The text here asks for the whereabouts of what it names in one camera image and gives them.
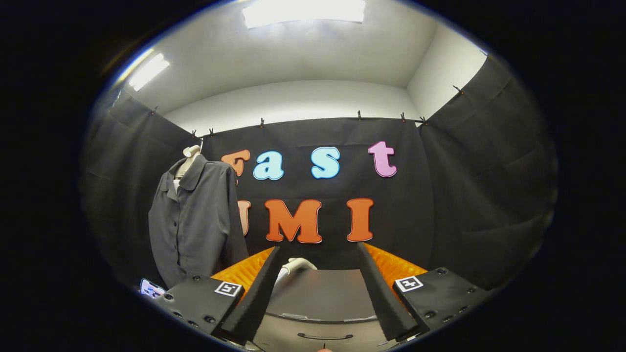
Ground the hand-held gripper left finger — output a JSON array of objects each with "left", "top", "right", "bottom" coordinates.
[{"left": 152, "top": 246, "right": 283, "bottom": 345}]

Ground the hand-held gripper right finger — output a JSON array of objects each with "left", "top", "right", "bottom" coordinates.
[{"left": 356, "top": 242, "right": 492, "bottom": 342}]

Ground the cream white garment steamer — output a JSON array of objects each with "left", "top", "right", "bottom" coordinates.
[{"left": 275, "top": 258, "right": 318, "bottom": 290}]

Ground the dark grey button shirt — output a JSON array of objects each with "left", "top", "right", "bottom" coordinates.
[{"left": 148, "top": 154, "right": 250, "bottom": 289}]

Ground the cream plastic clothes hanger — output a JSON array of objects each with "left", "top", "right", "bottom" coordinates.
[{"left": 174, "top": 145, "right": 202, "bottom": 192}]

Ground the blue white patterned object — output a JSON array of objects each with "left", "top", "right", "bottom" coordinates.
[{"left": 140, "top": 279, "right": 165, "bottom": 299}]

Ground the black backdrop cloth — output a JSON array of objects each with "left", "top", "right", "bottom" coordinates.
[{"left": 81, "top": 54, "right": 559, "bottom": 295}]

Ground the small ceiling light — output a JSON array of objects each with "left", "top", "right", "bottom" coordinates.
[{"left": 128, "top": 53, "right": 171, "bottom": 92}]

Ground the grey cabinet with handle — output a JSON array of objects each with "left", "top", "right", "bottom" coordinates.
[{"left": 252, "top": 268, "right": 388, "bottom": 352}]

